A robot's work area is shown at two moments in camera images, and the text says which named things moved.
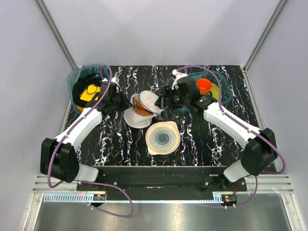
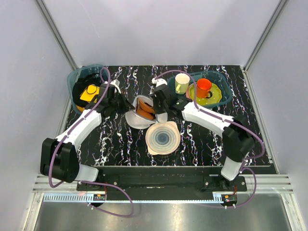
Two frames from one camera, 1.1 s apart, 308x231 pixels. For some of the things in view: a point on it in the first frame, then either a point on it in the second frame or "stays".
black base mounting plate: x=163 y=180 stays
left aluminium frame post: x=57 y=34 stays
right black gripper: x=167 y=93 → x=155 y=99
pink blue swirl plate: x=162 y=137 stays
